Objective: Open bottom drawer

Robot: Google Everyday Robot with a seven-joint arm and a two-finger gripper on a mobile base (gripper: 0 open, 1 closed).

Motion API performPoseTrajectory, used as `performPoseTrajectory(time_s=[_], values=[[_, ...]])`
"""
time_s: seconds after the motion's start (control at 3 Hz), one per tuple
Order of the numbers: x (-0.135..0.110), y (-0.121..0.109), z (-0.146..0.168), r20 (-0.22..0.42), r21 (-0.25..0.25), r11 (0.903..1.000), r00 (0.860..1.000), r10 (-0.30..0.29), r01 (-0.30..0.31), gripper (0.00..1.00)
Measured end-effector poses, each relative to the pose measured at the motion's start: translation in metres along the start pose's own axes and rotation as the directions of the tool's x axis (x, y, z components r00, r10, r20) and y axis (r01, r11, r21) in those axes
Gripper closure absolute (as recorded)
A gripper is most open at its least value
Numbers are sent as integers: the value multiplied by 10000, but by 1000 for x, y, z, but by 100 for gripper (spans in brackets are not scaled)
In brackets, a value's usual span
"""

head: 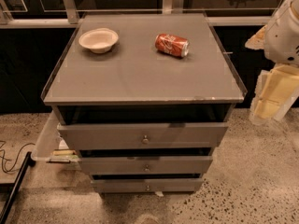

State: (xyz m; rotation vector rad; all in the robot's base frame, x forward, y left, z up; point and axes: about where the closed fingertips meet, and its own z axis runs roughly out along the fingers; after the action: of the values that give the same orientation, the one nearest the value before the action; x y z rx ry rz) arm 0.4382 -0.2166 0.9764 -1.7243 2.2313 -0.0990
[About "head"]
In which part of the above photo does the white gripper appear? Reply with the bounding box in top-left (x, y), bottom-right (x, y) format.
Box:
top-left (245, 26), bottom-right (299, 125)

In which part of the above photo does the grey bottom drawer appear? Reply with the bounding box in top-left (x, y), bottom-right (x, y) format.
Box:
top-left (92, 178), bottom-right (203, 193)

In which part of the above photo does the grey drawer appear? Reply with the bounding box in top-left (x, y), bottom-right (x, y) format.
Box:
top-left (92, 178), bottom-right (203, 193)
top-left (79, 156), bottom-right (212, 175)
top-left (58, 122), bottom-right (228, 150)

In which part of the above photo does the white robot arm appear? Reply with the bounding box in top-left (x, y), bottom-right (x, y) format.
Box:
top-left (245, 0), bottom-right (299, 125)

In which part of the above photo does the grey drawer cabinet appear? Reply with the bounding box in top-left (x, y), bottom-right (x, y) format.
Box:
top-left (42, 14), bottom-right (246, 181)

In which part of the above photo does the grey middle drawer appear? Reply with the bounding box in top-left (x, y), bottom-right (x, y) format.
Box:
top-left (79, 156), bottom-right (212, 175)

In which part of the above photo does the grey top drawer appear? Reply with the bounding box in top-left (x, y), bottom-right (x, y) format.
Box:
top-left (58, 122), bottom-right (228, 150)

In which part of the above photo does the red soda can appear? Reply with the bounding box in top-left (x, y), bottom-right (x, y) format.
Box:
top-left (155, 34), bottom-right (189, 58)

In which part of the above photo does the white paper bowl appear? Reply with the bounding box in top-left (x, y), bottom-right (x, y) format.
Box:
top-left (78, 28), bottom-right (119, 54)

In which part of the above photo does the clear plastic side bin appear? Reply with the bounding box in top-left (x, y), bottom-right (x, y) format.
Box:
top-left (31, 112), bottom-right (78, 164)

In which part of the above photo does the black metal floor bar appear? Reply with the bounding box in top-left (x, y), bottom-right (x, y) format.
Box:
top-left (0, 152), bottom-right (36, 224)

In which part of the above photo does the metal railing frame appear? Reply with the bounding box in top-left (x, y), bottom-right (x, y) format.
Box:
top-left (1, 0), bottom-right (285, 29)

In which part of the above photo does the black floor cable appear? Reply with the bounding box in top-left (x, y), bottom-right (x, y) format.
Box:
top-left (0, 139), bottom-right (36, 175)

